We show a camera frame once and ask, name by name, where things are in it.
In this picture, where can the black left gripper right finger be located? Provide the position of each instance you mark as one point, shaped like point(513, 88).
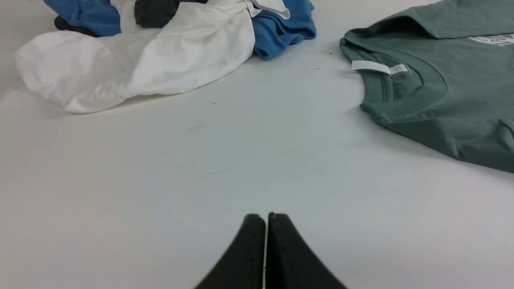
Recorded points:
point(290, 263)

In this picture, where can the green long-sleeve top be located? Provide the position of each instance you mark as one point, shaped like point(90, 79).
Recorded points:
point(446, 77)

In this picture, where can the dark grey shirt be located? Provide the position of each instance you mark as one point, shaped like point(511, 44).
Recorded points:
point(105, 18)

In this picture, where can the blue shirt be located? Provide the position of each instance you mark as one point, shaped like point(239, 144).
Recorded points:
point(273, 33)

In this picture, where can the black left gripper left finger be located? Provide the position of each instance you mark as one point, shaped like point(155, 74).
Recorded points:
point(241, 266)

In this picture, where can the white shirt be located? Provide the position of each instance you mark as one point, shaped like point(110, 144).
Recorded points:
point(201, 44)

